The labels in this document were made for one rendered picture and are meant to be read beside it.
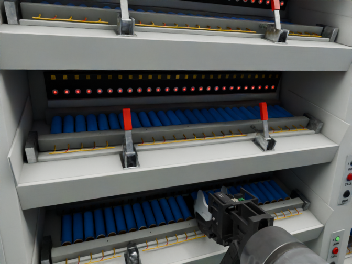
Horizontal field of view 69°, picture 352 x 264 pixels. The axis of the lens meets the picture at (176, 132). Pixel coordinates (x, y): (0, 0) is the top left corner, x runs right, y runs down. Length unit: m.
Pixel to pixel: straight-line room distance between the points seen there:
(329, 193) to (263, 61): 0.36
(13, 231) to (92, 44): 0.28
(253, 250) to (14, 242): 0.34
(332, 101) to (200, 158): 0.34
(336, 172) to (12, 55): 0.64
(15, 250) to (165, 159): 0.25
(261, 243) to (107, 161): 0.26
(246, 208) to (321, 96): 0.34
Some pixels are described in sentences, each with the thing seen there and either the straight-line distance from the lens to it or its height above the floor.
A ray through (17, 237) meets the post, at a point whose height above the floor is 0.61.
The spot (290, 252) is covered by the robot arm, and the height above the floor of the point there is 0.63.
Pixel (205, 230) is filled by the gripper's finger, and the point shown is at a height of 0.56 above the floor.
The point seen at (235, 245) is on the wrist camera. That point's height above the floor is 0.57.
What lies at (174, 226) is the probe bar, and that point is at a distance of 0.56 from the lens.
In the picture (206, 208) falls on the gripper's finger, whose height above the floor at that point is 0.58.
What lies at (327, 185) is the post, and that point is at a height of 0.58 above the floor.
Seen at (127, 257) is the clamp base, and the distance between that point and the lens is 0.52.
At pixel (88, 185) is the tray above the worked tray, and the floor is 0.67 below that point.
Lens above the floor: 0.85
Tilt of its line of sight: 15 degrees down
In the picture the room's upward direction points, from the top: 1 degrees clockwise
